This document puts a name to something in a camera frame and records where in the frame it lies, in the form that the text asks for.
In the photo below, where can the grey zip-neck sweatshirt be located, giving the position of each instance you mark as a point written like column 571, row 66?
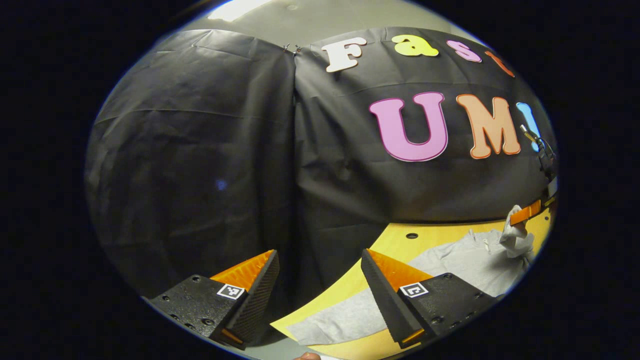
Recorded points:
column 460, row 260

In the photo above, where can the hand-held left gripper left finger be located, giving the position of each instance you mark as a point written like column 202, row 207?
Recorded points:
column 260, row 300

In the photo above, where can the black backdrop cloth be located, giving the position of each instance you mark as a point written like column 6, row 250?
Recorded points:
column 200, row 150

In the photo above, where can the ceiling light panel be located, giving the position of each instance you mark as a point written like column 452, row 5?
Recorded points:
column 235, row 9

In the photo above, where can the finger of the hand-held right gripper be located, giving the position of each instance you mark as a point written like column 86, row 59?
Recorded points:
column 525, row 212

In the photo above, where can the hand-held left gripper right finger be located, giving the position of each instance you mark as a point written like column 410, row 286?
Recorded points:
column 382, row 300

